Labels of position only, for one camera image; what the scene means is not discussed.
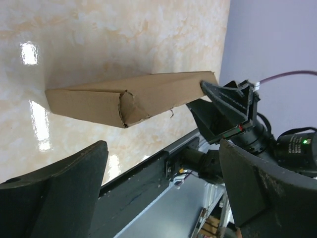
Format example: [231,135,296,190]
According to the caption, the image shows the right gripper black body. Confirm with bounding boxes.
[208,89,260,144]

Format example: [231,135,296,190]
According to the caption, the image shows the brown cardboard box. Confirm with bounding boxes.
[46,71,218,128]

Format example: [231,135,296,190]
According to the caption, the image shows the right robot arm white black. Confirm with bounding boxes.
[186,80,317,178]

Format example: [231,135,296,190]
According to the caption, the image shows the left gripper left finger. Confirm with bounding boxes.
[0,140,108,238]

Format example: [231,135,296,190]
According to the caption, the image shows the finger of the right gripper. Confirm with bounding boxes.
[186,99,239,144]
[200,80,254,124]

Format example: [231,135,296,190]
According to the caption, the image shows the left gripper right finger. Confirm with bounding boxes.
[219,139,317,238]

